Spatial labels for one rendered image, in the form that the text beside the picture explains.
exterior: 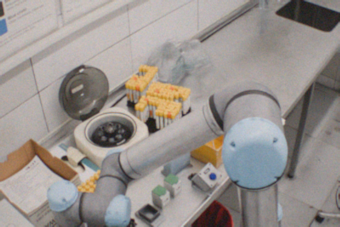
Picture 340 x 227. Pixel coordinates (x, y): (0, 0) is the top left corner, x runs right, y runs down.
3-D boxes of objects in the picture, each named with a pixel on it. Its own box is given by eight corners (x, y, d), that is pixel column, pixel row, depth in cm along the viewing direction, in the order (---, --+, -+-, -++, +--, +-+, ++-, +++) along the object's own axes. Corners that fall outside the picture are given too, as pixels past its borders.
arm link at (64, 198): (74, 205, 88) (40, 200, 89) (84, 233, 95) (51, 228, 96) (82, 179, 94) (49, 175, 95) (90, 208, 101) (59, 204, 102)
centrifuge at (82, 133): (115, 191, 149) (111, 168, 141) (71, 149, 166) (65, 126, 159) (165, 159, 161) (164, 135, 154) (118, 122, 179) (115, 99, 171)
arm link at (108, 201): (132, 178, 97) (87, 174, 98) (124, 213, 88) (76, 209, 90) (135, 199, 102) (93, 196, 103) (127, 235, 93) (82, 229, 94)
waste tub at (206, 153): (216, 170, 156) (217, 151, 149) (187, 155, 163) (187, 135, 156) (235, 150, 164) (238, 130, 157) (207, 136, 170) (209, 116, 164)
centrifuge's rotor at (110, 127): (108, 162, 153) (105, 148, 148) (85, 141, 162) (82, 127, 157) (140, 142, 161) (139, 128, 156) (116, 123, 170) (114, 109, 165)
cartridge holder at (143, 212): (154, 229, 136) (153, 223, 133) (135, 215, 140) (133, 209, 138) (165, 219, 139) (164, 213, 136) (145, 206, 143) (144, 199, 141)
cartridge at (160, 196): (163, 209, 142) (161, 197, 138) (152, 203, 145) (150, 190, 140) (170, 202, 145) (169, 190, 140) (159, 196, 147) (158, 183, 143)
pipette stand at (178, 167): (174, 181, 152) (173, 162, 146) (160, 172, 156) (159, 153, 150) (193, 167, 158) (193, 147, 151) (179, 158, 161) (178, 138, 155)
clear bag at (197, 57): (182, 77, 203) (181, 53, 194) (166, 60, 215) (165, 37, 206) (218, 67, 210) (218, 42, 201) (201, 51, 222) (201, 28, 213)
